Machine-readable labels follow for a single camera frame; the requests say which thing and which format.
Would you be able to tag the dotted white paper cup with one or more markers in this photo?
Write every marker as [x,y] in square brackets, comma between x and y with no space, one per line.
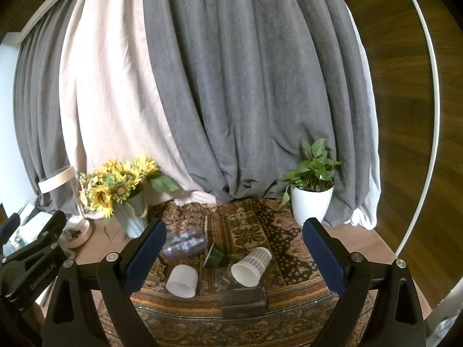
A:
[251,265]

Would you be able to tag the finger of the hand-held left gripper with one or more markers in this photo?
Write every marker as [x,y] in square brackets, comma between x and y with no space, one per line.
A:
[10,226]
[39,236]

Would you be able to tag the narrow grey curtain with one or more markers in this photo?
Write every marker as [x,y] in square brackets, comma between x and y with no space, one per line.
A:
[39,115]

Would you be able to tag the white sheer curtain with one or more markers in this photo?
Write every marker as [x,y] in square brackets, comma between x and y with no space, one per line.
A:
[367,115]

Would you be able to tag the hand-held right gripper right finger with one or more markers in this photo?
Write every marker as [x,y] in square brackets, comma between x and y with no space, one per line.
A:
[325,260]

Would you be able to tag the green leafy plant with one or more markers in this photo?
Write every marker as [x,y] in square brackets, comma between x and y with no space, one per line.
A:
[313,173]

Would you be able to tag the clear plastic cup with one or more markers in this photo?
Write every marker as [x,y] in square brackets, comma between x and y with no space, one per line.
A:
[182,244]

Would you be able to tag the brown translucent cup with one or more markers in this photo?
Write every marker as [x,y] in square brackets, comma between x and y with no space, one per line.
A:
[244,302]

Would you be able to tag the light blue ribbed vase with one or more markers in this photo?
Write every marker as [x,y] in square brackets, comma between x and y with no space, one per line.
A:
[132,220]

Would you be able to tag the white box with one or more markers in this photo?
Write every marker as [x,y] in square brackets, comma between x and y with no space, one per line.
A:
[33,224]

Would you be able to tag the wide grey curtain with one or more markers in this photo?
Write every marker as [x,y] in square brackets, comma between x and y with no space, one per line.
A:
[253,79]

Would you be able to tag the dark green cup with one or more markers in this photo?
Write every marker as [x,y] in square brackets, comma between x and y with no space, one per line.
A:
[216,256]

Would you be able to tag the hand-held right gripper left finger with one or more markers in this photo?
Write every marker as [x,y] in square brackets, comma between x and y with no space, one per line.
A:
[144,260]

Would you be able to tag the beige curtain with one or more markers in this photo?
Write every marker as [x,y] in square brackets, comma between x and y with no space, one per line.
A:
[108,97]

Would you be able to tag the patterned brown table cloth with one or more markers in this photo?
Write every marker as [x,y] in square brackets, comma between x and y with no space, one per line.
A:
[253,231]

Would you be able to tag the plain white paper cup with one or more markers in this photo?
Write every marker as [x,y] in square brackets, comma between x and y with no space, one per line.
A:
[182,280]

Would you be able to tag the white curved hoop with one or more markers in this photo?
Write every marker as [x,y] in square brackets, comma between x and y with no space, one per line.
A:
[436,79]

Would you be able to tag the sunflower bouquet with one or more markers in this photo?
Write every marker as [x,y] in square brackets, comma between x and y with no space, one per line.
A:
[108,188]

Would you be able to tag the white plant pot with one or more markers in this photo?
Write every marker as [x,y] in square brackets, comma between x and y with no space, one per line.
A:
[311,206]

